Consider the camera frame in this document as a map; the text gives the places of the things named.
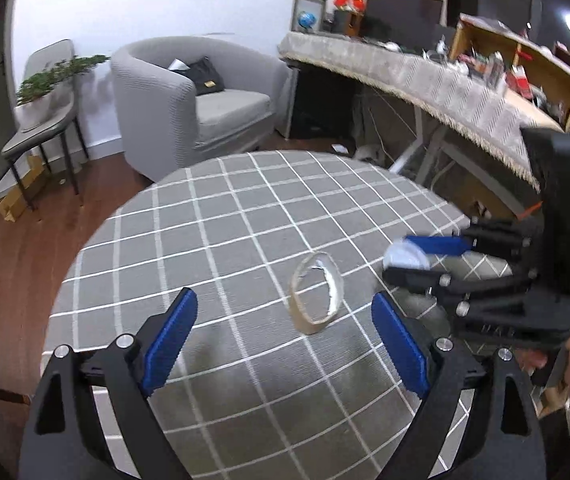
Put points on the grey armchair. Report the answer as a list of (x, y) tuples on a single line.
[(155, 110)]

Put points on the red box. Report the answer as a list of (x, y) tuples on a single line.
[(521, 82)]

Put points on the small blue globe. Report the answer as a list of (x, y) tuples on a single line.
[(308, 21)]

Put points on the picture frame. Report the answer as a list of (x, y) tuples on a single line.
[(310, 2)]

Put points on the grey dining chair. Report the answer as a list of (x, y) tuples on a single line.
[(50, 60)]

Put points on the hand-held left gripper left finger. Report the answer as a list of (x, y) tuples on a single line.
[(170, 345)]

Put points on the green potted plant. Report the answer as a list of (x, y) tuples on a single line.
[(45, 82)]

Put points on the wooden desk shelf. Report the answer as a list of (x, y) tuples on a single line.
[(490, 35)]

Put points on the clear plastic lid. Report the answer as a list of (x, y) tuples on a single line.
[(405, 257)]

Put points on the black monitor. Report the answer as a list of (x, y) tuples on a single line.
[(405, 17)]

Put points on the long desk with tablecloth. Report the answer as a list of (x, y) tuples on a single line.
[(415, 75)]

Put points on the black handbag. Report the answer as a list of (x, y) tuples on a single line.
[(205, 77)]

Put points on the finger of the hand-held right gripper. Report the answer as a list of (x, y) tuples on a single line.
[(415, 277), (440, 245)]

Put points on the small white paper sheet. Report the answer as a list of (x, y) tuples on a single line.
[(177, 65)]

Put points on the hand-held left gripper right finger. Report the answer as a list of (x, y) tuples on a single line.
[(400, 345)]

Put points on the white desk frame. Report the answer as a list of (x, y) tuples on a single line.
[(430, 145)]

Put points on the small red flags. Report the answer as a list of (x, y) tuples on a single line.
[(350, 1)]

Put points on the white planter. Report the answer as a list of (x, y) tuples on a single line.
[(35, 115)]

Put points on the flat cardboard box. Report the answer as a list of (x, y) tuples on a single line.
[(15, 202)]

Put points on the dark brown box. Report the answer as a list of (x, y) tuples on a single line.
[(347, 22)]

